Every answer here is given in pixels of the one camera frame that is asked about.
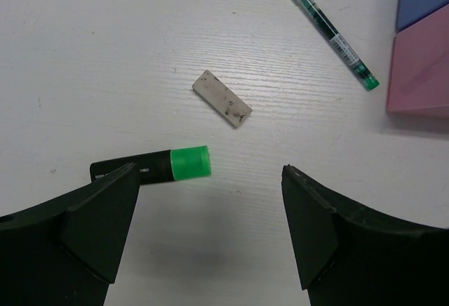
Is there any dirty white eraser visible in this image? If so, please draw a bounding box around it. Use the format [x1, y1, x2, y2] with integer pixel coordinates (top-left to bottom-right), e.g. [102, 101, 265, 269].
[192, 70, 253, 128]

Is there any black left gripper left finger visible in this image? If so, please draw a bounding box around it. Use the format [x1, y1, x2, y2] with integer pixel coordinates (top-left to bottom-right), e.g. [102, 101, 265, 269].
[1, 164, 140, 305]

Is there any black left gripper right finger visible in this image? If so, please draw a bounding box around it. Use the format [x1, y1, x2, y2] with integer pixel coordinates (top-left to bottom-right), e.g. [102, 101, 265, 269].
[281, 165, 448, 305]

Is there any black highlighter green cap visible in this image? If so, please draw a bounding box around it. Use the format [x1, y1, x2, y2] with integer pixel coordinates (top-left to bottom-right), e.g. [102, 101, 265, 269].
[90, 145, 211, 185]

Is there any pink bin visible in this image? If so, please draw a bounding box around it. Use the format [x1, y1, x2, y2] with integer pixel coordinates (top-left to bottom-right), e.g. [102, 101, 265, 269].
[387, 6, 448, 119]

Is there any green gel pen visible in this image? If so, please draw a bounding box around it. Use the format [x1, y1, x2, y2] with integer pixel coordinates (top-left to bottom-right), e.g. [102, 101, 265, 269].
[293, 0, 380, 91]

